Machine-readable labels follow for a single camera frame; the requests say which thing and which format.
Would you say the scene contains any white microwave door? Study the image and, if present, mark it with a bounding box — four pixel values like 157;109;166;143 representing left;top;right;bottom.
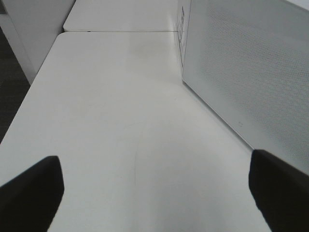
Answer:
183;0;309;173

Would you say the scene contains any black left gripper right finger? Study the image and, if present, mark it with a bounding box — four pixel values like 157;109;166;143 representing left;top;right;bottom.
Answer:
248;149;309;232

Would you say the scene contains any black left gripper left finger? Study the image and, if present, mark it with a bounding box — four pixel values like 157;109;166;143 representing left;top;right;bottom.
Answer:
0;156;65;232

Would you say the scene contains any white adjacent table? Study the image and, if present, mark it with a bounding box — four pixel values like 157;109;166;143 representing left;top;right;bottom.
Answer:
63;0;178;32

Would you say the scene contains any white microwave oven body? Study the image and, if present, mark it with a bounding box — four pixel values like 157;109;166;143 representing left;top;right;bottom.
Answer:
174;0;192;73

